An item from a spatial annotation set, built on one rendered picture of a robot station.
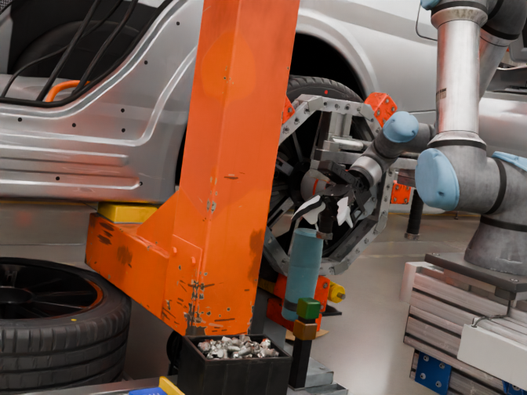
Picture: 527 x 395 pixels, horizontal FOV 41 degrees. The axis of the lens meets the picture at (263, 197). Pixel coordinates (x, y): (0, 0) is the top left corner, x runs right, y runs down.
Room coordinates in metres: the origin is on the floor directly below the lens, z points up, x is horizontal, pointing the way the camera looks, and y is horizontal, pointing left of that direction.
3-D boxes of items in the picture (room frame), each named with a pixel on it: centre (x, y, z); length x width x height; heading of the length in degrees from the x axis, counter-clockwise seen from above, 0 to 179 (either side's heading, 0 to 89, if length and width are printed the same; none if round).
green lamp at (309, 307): (1.54, -0.14, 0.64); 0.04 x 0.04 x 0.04; 36
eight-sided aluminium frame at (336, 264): (2.13, -0.17, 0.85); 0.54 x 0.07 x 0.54; 126
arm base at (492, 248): (1.45, -0.51, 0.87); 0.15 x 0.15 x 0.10
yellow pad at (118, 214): (2.05, 0.39, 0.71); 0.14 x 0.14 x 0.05; 36
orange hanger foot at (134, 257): (1.91, 0.29, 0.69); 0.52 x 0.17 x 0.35; 36
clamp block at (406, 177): (2.07, -0.43, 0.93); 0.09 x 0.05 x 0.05; 36
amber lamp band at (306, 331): (1.54, -0.14, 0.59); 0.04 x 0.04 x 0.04; 36
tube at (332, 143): (1.98, -0.17, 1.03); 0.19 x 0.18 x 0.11; 36
